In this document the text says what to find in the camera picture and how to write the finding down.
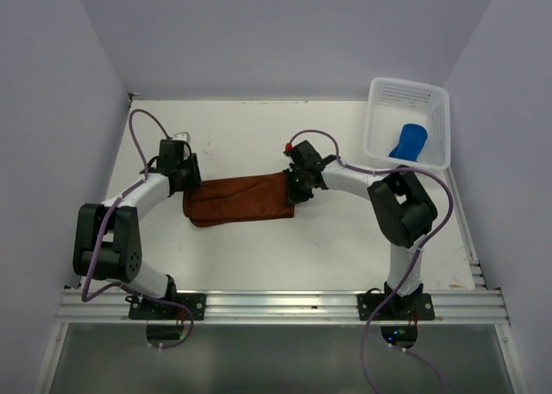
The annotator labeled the brown towel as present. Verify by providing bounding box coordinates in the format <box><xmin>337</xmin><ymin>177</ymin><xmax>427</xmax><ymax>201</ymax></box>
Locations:
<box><xmin>183</xmin><ymin>172</ymin><xmax>295</xmax><ymax>228</ymax></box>

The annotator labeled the blue towel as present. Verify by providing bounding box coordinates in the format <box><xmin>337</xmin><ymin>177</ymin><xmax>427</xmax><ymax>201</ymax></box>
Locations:
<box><xmin>389</xmin><ymin>123</ymin><xmax>428</xmax><ymax>162</ymax></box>

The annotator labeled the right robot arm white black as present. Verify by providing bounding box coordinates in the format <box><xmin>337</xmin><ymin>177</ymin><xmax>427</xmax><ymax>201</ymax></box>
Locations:
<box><xmin>284</xmin><ymin>141</ymin><xmax>437</xmax><ymax>319</ymax></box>

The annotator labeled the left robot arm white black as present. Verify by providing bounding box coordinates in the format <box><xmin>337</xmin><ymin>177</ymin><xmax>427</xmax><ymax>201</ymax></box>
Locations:
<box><xmin>72</xmin><ymin>138</ymin><xmax>201</xmax><ymax>319</ymax></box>

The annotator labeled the white plastic basket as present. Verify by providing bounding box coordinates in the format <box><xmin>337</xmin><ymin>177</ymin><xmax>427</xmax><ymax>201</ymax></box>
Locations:
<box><xmin>362</xmin><ymin>78</ymin><xmax>451</xmax><ymax>172</ymax></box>

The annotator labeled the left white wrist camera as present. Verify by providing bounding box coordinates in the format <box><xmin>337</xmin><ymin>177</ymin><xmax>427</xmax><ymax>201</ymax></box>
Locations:
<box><xmin>172</xmin><ymin>131</ymin><xmax>191</xmax><ymax>143</ymax></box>

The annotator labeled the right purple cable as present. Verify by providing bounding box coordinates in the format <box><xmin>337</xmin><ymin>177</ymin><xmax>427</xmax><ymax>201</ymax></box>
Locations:
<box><xmin>291</xmin><ymin>128</ymin><xmax>455</xmax><ymax>394</ymax></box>

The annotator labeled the purple cable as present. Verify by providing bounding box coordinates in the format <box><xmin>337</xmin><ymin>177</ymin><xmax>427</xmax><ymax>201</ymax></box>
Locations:
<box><xmin>291</xmin><ymin>128</ymin><xmax>455</xmax><ymax>394</ymax></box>
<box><xmin>80</xmin><ymin>109</ymin><xmax>173</xmax><ymax>304</ymax></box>

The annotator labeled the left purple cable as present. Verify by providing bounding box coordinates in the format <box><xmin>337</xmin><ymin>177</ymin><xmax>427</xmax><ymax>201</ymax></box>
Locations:
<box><xmin>80</xmin><ymin>109</ymin><xmax>173</xmax><ymax>304</ymax></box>

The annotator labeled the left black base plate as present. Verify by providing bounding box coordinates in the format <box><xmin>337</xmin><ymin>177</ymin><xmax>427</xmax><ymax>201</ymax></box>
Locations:
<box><xmin>125</xmin><ymin>292</ymin><xmax>207</xmax><ymax>321</ymax></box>

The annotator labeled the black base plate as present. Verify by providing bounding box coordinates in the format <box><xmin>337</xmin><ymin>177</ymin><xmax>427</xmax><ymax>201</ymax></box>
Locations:
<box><xmin>356</xmin><ymin>292</ymin><xmax>436</xmax><ymax>322</ymax></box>
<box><xmin>125</xmin><ymin>292</ymin><xmax>207</xmax><ymax>321</ymax></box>

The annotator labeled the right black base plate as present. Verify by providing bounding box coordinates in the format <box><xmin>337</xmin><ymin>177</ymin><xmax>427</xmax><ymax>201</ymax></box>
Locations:
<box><xmin>356</xmin><ymin>292</ymin><xmax>436</xmax><ymax>322</ymax></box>

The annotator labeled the aluminium mounting rail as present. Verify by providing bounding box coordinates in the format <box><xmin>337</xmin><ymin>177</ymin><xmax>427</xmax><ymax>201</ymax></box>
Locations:
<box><xmin>54</xmin><ymin>290</ymin><xmax>510</xmax><ymax>325</ymax></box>

